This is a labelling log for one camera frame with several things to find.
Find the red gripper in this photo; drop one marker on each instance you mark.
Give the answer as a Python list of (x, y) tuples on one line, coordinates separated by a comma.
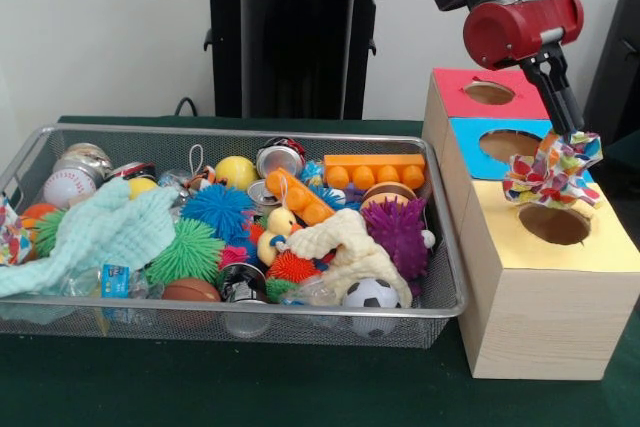
[(515, 32)]

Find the colourful patterned cloth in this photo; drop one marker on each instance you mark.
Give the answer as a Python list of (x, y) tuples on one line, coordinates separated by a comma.
[(550, 177)]

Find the wooden box with three holes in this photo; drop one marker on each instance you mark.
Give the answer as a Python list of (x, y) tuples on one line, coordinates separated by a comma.
[(540, 327)]

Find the silver mesh bin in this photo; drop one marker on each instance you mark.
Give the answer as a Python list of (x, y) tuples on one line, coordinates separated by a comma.
[(75, 327)]

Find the black upright panel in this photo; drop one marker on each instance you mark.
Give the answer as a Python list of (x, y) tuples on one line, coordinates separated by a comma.
[(615, 72)]

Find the long orange toy brick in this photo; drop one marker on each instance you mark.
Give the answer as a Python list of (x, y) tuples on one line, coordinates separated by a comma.
[(375, 162)]

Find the purple spiky toy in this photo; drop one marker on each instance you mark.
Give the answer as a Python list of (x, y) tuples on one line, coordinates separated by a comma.
[(397, 237)]

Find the cream yellow cloth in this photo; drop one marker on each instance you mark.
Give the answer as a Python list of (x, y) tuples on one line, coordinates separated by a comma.
[(350, 242)]

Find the small soccer ball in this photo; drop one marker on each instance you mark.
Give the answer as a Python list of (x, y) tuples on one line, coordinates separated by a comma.
[(370, 293)]

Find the short orange toy brick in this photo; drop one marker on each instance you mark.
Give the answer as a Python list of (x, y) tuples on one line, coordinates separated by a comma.
[(300, 197)]

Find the yellow ball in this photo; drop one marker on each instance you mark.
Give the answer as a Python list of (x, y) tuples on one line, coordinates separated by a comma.
[(237, 172)]

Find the blue spiky ball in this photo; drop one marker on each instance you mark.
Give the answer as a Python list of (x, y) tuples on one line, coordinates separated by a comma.
[(217, 204)]

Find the green spiky ball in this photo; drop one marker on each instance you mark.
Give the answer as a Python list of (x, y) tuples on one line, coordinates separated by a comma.
[(185, 252)]

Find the mint green cloth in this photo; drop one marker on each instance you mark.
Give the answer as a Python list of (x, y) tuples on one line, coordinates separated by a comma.
[(100, 232)]

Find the white baseball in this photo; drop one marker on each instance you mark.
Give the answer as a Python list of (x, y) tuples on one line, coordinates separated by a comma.
[(67, 187)]

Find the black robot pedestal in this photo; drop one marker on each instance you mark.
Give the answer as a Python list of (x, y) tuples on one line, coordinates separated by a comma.
[(290, 47)]

